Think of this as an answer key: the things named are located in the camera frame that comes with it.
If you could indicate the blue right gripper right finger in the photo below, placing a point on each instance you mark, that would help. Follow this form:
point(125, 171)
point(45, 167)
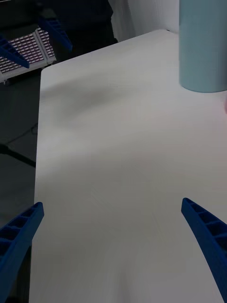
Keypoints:
point(210, 239)

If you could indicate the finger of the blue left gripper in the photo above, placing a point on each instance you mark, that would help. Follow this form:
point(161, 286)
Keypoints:
point(14, 54)
point(56, 33)

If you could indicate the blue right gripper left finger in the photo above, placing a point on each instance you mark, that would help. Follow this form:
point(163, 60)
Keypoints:
point(19, 239)

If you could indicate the white grid rack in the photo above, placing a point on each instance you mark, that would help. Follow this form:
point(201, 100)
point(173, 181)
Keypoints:
point(33, 49)

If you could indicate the pale blue plastic bin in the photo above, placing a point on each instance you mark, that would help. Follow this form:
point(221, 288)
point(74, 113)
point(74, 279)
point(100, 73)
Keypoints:
point(203, 47)

